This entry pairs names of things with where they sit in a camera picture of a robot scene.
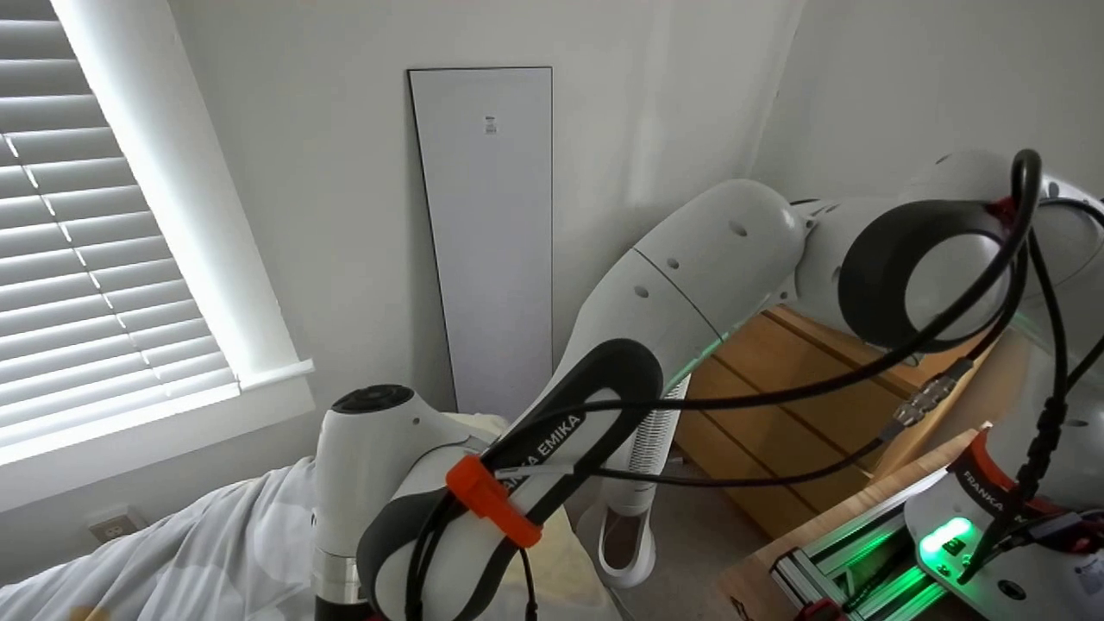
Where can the white tower fan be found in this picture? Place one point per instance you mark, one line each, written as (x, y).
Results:
(630, 522)

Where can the aluminium stand rail frame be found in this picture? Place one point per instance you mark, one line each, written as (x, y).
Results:
(848, 562)

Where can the white window frame sill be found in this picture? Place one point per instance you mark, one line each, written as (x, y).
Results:
(183, 217)

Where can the wooden drawer dresser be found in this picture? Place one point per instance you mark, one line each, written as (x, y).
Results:
(782, 432)

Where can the white leaning panel board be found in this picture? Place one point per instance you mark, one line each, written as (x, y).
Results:
(488, 229)

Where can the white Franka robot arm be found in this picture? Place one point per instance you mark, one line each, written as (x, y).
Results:
(690, 265)

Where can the white window blinds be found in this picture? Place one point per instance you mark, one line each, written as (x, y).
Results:
(81, 265)

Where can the white bed duvet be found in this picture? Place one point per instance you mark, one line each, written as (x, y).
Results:
(174, 562)

